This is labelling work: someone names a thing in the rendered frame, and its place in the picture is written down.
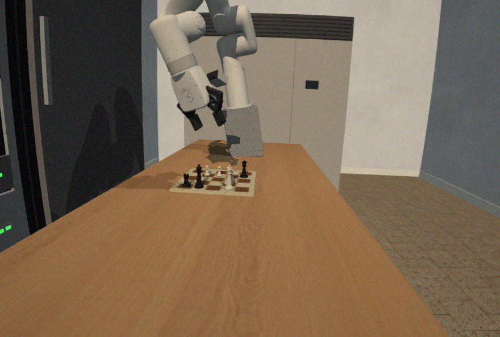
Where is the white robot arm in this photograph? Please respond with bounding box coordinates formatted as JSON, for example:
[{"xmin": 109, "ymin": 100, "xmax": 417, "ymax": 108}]
[{"xmin": 149, "ymin": 0, "xmax": 257, "ymax": 110}]

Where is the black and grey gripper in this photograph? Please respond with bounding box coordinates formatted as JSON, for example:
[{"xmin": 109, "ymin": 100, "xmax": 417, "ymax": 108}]
[{"xmin": 170, "ymin": 64, "xmax": 226, "ymax": 131}]

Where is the cream and brown chessboard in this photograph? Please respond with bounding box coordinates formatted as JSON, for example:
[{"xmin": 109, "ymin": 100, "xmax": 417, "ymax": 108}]
[{"xmin": 170, "ymin": 168, "xmax": 256, "ymax": 197}]

